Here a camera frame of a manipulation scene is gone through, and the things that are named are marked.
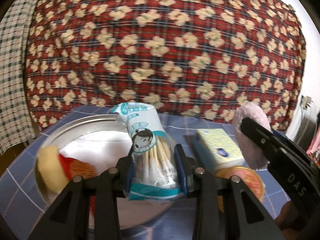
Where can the pink fluffy puff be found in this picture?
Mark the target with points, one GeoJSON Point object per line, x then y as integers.
{"type": "Point", "coordinates": [252, 112]}

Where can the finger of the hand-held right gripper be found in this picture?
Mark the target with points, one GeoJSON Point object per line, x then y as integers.
{"type": "Point", "coordinates": [282, 136]}
{"type": "Point", "coordinates": [257, 132]}

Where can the yellow sponge block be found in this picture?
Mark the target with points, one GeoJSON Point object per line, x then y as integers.
{"type": "Point", "coordinates": [217, 145]}

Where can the white paper liner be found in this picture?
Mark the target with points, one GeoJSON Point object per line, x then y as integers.
{"type": "Point", "coordinates": [100, 145]}

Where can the round metal tin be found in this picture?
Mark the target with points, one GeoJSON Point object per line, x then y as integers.
{"type": "Point", "coordinates": [82, 123]}

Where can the wall socket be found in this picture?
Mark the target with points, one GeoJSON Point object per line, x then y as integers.
{"type": "Point", "coordinates": [304, 101]}

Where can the blue checked tablecloth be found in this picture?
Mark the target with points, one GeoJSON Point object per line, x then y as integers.
{"type": "Point", "coordinates": [17, 180]}

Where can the red plaid teddy bear blanket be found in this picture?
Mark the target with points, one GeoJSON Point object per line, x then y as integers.
{"type": "Point", "coordinates": [162, 55]}

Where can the white blue checked cloth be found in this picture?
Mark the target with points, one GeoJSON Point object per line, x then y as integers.
{"type": "Point", "coordinates": [15, 67]}

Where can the teal cotton swab packet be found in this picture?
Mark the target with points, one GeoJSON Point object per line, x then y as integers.
{"type": "Point", "coordinates": [147, 140]}

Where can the pink patchwork cloth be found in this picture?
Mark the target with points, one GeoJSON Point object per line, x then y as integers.
{"type": "Point", "coordinates": [315, 145]}

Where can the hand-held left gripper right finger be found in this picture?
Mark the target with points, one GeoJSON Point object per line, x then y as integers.
{"type": "Point", "coordinates": [180, 172]}

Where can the round orange can gold lid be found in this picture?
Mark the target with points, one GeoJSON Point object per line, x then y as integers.
{"type": "Point", "coordinates": [245, 180]}

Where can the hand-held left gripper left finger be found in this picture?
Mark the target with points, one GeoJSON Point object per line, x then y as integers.
{"type": "Point", "coordinates": [129, 180]}

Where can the yellow felt piece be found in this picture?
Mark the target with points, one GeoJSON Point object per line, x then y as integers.
{"type": "Point", "coordinates": [48, 170]}

